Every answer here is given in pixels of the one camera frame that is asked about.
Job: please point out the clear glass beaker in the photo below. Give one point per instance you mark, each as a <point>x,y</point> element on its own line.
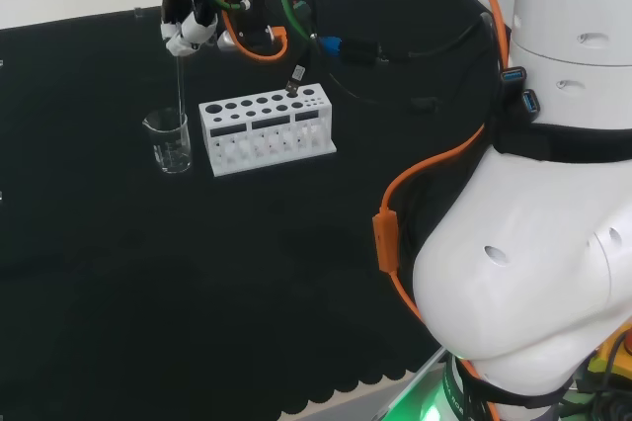
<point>170,154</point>

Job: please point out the white test tube rack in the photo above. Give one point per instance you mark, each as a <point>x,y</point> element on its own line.
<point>269,159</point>

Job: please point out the clear glass rod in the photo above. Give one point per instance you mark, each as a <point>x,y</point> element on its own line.
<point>181,90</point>

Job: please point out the black bench cloth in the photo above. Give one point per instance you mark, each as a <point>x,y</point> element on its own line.
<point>148,268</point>

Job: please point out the black serial adapter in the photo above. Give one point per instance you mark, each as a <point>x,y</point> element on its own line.
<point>363,51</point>

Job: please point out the yellow stop button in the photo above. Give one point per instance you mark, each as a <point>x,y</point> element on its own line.
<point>605,357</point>

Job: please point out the metal base plate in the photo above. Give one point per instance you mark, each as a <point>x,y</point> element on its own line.
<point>380,403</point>

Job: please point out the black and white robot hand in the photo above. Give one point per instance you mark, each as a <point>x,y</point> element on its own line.
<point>190,30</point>

